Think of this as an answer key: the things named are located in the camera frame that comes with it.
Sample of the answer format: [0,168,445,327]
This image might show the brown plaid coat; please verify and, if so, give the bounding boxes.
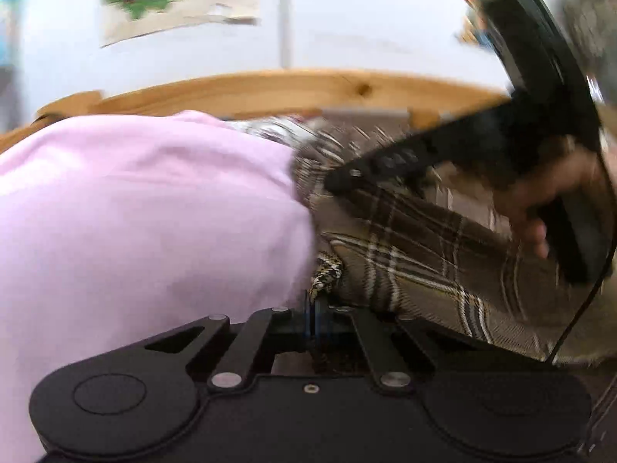
[246,115,616,364]

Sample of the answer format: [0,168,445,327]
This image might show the person right hand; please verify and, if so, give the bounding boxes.
[492,140,616,258]

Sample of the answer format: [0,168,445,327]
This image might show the autumn landscape poster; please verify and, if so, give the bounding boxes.
[458,0,494,50]

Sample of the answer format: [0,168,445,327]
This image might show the pink bed sheet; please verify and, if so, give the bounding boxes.
[1,111,314,462]

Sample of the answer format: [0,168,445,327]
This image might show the wooden bed frame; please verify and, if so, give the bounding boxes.
[1,69,506,152]

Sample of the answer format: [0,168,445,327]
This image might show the white wall pipe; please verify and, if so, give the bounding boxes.
[277,0,293,69]

